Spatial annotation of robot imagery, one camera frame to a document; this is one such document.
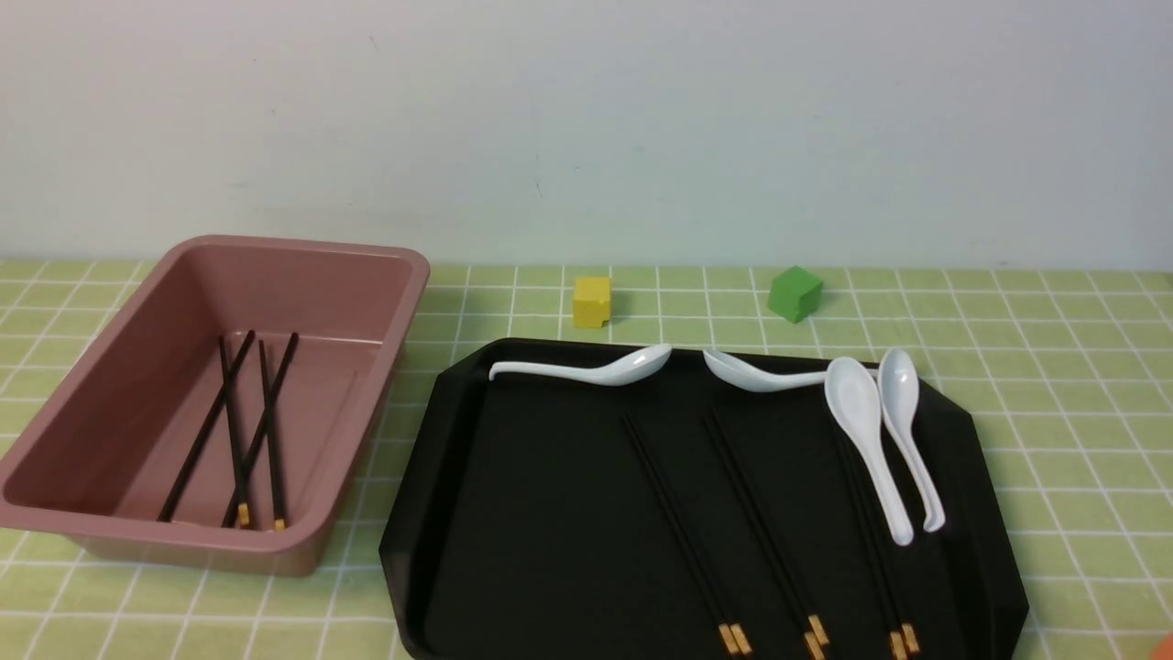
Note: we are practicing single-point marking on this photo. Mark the black chopstick gold band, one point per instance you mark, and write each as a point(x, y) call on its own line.
point(770, 527)
point(761, 532)
point(689, 532)
point(878, 564)
point(909, 630)
point(678, 532)

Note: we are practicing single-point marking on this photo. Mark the yellow wooden cube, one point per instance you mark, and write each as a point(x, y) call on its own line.
point(592, 302)

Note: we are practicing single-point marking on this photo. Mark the white spoon far left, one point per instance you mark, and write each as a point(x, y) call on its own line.
point(637, 365)

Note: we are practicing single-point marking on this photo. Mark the white spoon middle top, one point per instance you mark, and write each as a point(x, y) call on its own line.
point(745, 376)

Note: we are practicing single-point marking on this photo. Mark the black plastic tray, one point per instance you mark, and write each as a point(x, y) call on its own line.
point(526, 528)

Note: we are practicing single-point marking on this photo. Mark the green wooden cube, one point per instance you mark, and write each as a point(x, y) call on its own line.
point(794, 294)

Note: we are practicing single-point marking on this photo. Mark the white spoon large bowl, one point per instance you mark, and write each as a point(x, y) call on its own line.
point(854, 401)

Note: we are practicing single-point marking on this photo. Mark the black chopstick in bin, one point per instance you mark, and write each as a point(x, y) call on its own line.
point(182, 480)
point(260, 435)
point(270, 440)
point(234, 431)

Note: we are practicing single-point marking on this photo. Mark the white spoon far right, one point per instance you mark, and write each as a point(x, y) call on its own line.
point(899, 391)

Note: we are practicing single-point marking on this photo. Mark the pink plastic bin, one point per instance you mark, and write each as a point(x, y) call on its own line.
point(98, 459)

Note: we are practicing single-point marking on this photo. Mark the orange object at corner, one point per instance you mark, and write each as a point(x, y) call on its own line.
point(1163, 650)

